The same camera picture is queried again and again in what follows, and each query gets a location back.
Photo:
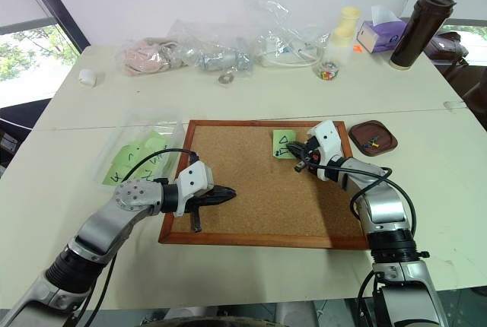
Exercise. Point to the small orange scrap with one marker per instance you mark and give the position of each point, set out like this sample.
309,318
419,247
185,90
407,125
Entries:
357,49

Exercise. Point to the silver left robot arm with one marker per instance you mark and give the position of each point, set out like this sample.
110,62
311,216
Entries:
114,213

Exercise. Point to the clear plastic box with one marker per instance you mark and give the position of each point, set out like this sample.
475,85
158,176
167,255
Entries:
114,140

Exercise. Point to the dark brown tumbler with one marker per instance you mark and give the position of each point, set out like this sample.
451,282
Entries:
418,30

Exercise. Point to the white tape roll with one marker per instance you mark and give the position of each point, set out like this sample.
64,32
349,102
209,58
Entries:
87,78

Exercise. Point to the plastic bag with grey item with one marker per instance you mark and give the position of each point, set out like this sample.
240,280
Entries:
220,59

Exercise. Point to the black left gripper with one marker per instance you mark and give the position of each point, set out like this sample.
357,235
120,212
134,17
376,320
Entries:
207,199

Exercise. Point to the wood-framed cork board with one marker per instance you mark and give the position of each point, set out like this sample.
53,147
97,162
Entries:
266,197

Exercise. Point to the dark window frame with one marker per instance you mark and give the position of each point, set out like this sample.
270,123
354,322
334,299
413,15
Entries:
53,4

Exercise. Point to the purple tissue box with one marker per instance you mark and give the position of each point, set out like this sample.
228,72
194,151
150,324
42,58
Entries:
380,34

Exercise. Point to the green note with scribbles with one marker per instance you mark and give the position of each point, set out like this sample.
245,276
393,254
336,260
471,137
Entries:
161,161

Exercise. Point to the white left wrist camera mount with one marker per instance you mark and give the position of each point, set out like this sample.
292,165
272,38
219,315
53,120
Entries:
194,178

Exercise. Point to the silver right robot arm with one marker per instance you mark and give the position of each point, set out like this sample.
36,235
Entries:
384,209

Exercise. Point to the plain green note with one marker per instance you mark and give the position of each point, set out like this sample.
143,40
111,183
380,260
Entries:
155,140

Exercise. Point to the green note with triangle drawing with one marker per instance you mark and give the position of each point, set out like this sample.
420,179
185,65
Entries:
281,142

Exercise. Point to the clear jar of coloured pushpins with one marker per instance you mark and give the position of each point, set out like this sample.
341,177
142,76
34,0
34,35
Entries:
326,70

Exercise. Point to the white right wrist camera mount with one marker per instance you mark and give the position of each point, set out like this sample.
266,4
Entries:
327,140

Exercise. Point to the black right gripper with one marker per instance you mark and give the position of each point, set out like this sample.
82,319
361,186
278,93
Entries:
311,152

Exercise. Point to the dark chair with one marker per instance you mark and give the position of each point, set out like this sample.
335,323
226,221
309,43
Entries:
473,91

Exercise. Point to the stacked cream plastic cups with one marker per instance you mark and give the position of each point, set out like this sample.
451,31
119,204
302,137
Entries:
344,34

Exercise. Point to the dark shelf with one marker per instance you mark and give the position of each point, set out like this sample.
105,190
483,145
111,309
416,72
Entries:
19,129

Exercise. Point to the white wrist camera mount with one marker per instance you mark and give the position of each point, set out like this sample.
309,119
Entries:
327,140
194,178

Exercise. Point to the plastic bag with pink item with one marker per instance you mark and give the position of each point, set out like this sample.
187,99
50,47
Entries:
142,57

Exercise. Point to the large green note with writing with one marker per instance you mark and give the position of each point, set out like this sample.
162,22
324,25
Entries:
121,163

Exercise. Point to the brown wooden tray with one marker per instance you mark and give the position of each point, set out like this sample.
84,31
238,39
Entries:
374,133

